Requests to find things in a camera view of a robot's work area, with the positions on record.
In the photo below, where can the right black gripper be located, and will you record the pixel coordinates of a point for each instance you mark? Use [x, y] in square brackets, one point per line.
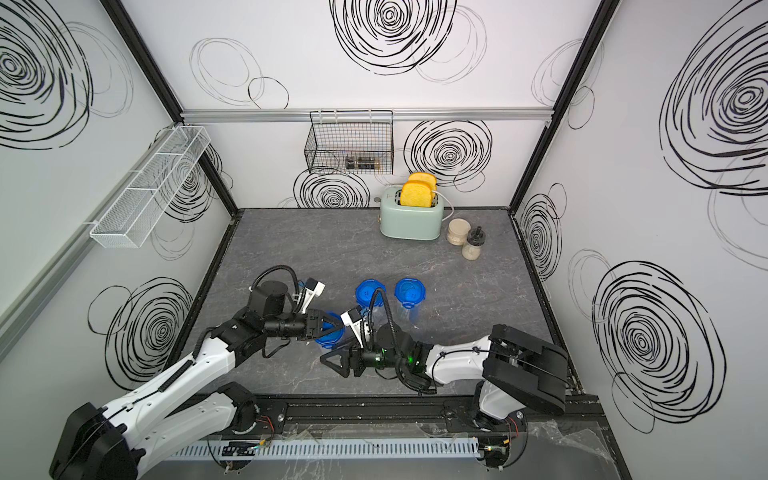
[352, 353]

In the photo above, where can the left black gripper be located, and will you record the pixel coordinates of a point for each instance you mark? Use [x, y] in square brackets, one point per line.
[313, 324]

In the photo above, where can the blue-lid clear container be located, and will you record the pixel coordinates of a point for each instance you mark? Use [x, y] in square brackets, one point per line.
[410, 293]
[368, 301]
[334, 330]

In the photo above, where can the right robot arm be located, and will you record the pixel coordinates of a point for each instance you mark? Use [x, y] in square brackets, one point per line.
[513, 369]

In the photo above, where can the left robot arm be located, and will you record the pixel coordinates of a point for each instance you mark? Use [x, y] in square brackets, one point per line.
[131, 434]

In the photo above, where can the mint green toaster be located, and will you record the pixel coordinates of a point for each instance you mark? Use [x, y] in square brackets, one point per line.
[412, 223]

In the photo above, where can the front yellow toast slice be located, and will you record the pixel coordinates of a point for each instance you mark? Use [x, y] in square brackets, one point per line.
[417, 194]

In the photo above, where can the yellow toast slice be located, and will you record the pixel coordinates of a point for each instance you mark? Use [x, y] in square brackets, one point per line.
[425, 178]
[417, 194]

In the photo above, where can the black-cap glass bottle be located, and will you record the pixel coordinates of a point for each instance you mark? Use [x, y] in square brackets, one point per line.
[472, 248]

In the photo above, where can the beige round jar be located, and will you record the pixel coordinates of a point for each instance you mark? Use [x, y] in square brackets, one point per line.
[458, 230]

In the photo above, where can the back yellow toast slice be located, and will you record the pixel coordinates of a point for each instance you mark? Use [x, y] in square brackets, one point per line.
[425, 178]

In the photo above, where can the white slotted cable duct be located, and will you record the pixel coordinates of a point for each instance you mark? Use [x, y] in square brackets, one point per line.
[333, 449]

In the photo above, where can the black wire wall basket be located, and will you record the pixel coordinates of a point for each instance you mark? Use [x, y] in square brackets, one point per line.
[350, 141]

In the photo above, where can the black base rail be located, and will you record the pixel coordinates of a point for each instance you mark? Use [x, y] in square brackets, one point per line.
[280, 414]

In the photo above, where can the white mesh wall shelf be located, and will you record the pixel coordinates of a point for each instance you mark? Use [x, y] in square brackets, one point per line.
[168, 183]

